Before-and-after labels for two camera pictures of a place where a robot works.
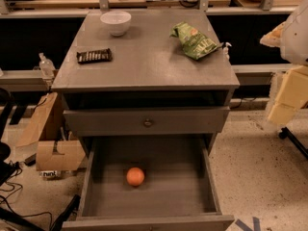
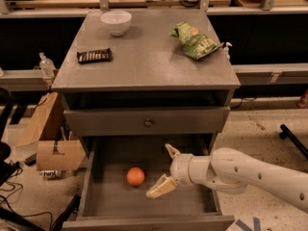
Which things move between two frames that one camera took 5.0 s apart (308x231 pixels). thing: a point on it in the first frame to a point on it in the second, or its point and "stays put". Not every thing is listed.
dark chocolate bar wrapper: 94,56 stays put
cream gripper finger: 292,95 to 179,170
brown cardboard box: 55,152 stays put
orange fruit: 135,176 stays put
